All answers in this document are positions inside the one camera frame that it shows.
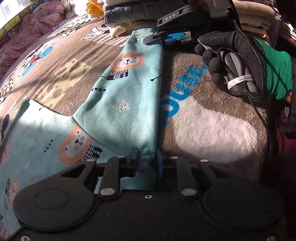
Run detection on cream garment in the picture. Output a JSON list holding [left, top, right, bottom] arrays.
[[110, 22, 139, 37]]

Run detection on window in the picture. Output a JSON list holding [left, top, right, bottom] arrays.
[[0, 0, 26, 24]]

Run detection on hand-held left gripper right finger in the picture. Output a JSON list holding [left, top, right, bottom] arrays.
[[154, 149, 234, 200]]

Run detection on person's dark clothing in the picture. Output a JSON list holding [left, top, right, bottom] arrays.
[[261, 88, 296, 241]]

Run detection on white printed garment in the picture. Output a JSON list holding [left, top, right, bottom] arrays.
[[239, 20, 273, 37]]

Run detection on black cable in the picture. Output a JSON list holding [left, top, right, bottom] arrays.
[[228, 14, 278, 158]]

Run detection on yellow garment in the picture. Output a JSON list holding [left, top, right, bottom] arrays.
[[87, 0, 107, 19]]

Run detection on beige folded garment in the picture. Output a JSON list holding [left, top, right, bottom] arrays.
[[232, 0, 280, 21]]

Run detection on denim jeans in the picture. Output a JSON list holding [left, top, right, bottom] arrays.
[[103, 1, 190, 24]]

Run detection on person's right hand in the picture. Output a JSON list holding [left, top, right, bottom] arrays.
[[194, 30, 267, 93]]

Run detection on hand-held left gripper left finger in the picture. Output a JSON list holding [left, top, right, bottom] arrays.
[[52, 148, 140, 201]]

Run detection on cartoon mouse printed blanket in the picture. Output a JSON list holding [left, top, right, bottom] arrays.
[[0, 14, 275, 186]]

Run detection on teal lion print pants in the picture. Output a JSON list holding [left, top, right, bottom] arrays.
[[0, 29, 166, 234]]

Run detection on alphabet foam mat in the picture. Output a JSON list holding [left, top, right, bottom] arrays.
[[0, 0, 38, 47]]

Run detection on person's right forearm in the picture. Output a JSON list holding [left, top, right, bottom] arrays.
[[253, 38, 294, 100]]

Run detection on pink quilt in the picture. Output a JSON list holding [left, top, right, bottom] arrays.
[[0, 3, 65, 75]]

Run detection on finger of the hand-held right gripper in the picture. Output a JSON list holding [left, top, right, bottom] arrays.
[[143, 10, 192, 45]]

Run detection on white bedding bundle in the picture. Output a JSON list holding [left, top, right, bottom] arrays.
[[61, 0, 88, 19]]

